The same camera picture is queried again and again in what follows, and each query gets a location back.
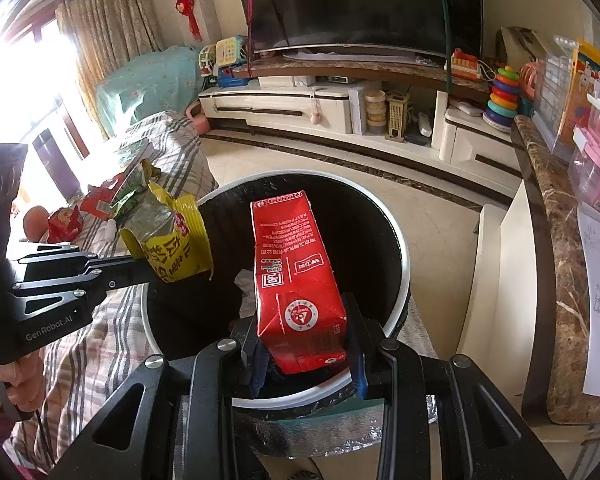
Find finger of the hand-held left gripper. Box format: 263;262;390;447
7;243;154;284
11;269;157;322

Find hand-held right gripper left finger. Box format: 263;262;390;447
47;329;272;480

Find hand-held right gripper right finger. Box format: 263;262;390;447
341;291;566;480

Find yellow snack packet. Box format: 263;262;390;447
119;180;216;284

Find red drink carton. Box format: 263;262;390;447
251;190;349;377

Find round white-rimmed trash bin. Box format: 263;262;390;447
142;172;439;459

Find person's left hand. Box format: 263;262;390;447
0;349;47;414

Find red crumpled wrapper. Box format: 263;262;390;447
46;206;84;244

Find brown ball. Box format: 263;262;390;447
22;205;49;242

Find plaid blanket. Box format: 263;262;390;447
2;110;217;473

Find green crumpled wrapper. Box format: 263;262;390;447
111;159;162;219

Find teal furniture cover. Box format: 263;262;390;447
95;45;207;137

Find beige curtain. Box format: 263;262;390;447
55;0;164;137

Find brown marble counter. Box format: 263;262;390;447
455;115;600;424

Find small wooden house model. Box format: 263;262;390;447
386;91;412;142

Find yellow toy phone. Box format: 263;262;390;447
215;35;249;69

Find stack of small jars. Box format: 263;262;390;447
365;89;387;134

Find white television cabinet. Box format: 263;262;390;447
197;52;524;182

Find red hanging knot ornament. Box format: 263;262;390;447
162;0;204;42

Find rainbow stacking rings toy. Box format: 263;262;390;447
482;65;522;134

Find pink-lidded clear container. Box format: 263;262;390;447
567;80;600;222

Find pink toy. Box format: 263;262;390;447
517;59;539;99

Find clear plastic storage box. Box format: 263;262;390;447
532;35;582;152

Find colourful printed toy box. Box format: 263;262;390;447
557;39;600;147

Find black television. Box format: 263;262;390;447
230;0;484;59

